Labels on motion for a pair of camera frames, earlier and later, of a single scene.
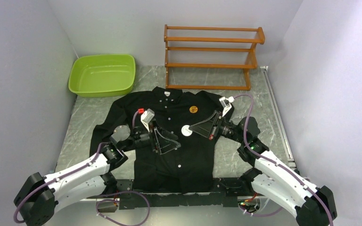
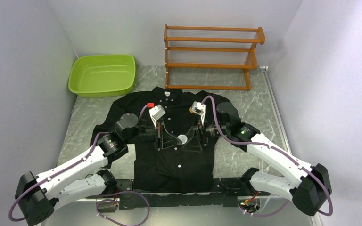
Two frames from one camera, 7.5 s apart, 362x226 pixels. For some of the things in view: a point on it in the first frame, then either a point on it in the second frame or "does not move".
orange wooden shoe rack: (210, 58) does not move
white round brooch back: (185, 131) -> (183, 138)
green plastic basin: (102, 75) does not move
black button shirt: (191, 168) does not move
